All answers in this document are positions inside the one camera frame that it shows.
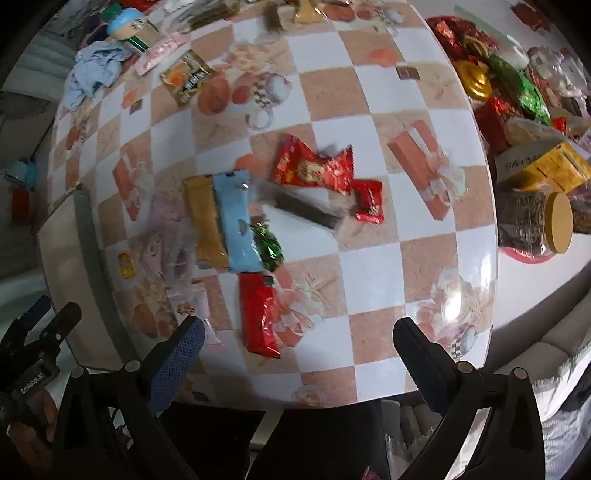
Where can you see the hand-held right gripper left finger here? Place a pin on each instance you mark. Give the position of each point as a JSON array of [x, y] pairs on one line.
[[181, 364]]

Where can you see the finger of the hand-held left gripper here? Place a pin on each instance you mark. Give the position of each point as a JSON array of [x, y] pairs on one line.
[[33, 311], [62, 321]]

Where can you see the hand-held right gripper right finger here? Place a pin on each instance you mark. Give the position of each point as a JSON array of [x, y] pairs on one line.
[[430, 383]]

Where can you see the pink picture snack packet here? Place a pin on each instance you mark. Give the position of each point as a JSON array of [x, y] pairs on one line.
[[190, 308]]

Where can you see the yellow candy packet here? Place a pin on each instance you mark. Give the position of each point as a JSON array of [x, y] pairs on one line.
[[125, 265]]

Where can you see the long red snack packet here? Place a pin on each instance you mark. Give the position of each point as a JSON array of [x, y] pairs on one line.
[[258, 318]]

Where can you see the dark snack strip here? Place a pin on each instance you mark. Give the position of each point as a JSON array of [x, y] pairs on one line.
[[300, 207]]

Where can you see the person's left hand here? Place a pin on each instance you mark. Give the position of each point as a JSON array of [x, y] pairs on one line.
[[30, 434]]

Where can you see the pink translucent snack packet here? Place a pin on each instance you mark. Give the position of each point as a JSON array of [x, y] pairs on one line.
[[157, 249]]

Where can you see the light grey sofa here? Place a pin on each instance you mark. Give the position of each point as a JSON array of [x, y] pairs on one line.
[[549, 355]]

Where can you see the gold snack bar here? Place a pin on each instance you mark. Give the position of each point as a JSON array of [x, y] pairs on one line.
[[206, 226]]

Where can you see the green foil candy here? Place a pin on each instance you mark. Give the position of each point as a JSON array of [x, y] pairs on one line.
[[268, 247]]

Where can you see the light blue snack bar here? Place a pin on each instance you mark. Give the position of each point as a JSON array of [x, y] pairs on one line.
[[234, 221]]

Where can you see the jar with tan lid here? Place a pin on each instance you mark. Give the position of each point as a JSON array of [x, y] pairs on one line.
[[535, 226]]

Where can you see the small red candy packet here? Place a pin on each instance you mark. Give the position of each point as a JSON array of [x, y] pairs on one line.
[[369, 201]]

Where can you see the large red candy packet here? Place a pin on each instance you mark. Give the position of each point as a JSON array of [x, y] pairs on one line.
[[313, 168]]

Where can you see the light blue cloth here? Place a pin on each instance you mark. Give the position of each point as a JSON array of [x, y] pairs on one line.
[[92, 74]]

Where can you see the yellow cardboard box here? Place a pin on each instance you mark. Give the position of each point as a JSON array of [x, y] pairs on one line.
[[551, 168]]

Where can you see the red candy tray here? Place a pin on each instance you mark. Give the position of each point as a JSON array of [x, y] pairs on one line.
[[489, 124]]

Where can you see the orange and black snack packet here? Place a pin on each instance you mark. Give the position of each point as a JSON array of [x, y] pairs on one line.
[[187, 76]]

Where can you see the pale pink flat packet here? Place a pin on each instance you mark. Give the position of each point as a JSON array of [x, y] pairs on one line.
[[157, 54]]

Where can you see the checkered tablecloth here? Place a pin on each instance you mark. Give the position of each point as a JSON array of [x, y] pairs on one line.
[[369, 92]]

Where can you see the bottle with blue cap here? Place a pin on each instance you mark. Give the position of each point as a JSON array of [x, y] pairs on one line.
[[129, 28]]

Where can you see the green foil packet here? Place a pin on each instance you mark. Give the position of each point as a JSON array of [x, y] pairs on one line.
[[521, 92]]

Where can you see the gold ingot ornament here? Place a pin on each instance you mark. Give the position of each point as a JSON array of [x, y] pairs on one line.
[[473, 81]]

